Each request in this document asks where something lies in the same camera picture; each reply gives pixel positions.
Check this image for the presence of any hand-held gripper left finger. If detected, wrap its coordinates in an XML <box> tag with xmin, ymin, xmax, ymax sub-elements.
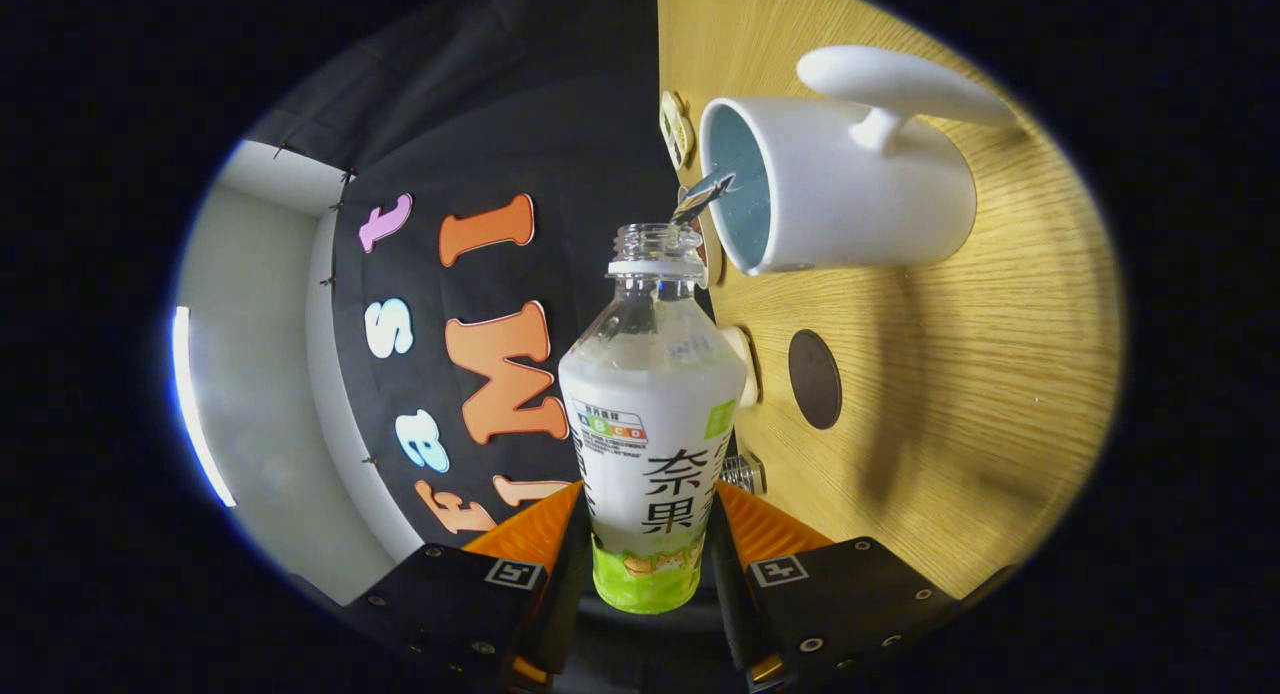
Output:
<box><xmin>345</xmin><ymin>480</ymin><xmax>593</xmax><ymax>693</ymax></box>

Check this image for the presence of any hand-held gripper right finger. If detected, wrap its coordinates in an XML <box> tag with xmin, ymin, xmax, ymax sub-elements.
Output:
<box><xmin>703</xmin><ymin>479</ymin><xmax>961</xmax><ymax>693</ymax></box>

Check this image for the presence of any white and green juice bottle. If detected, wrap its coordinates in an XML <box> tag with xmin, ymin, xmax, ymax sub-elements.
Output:
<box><xmin>557</xmin><ymin>222</ymin><xmax>749</xmax><ymax>615</ymax></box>

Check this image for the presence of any dark brown round coaster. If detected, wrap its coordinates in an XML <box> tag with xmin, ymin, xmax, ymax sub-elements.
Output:
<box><xmin>788</xmin><ymin>329</ymin><xmax>843</xmax><ymax>431</ymax></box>

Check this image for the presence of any white cup with handle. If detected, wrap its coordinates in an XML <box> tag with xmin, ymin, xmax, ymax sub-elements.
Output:
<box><xmin>697</xmin><ymin>44</ymin><xmax>1019</xmax><ymax>277</ymax></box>

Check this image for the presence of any small glass jar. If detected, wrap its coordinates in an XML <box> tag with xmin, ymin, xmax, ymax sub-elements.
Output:
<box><xmin>722</xmin><ymin>452</ymin><xmax>768</xmax><ymax>497</ymax></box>

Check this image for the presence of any cream toaster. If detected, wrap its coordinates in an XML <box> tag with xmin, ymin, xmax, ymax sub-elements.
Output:
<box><xmin>722</xmin><ymin>324</ymin><xmax>761</xmax><ymax>410</ymax></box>

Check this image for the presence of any wooden table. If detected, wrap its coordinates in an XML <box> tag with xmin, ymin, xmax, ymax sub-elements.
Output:
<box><xmin>655</xmin><ymin>0</ymin><xmax>1123</xmax><ymax>600</ymax></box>

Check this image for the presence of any round plate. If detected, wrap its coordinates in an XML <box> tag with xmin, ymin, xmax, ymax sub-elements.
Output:
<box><xmin>695</xmin><ymin>214</ymin><xmax>724</xmax><ymax>290</ymax></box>

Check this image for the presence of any white divided dish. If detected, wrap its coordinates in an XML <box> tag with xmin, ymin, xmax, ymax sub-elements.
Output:
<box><xmin>659</xmin><ymin>90</ymin><xmax>696</xmax><ymax>171</ymax></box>

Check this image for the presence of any black backdrop cloth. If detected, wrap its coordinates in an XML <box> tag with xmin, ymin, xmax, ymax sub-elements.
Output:
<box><xmin>245</xmin><ymin>0</ymin><xmax>721</xmax><ymax>550</ymax></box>

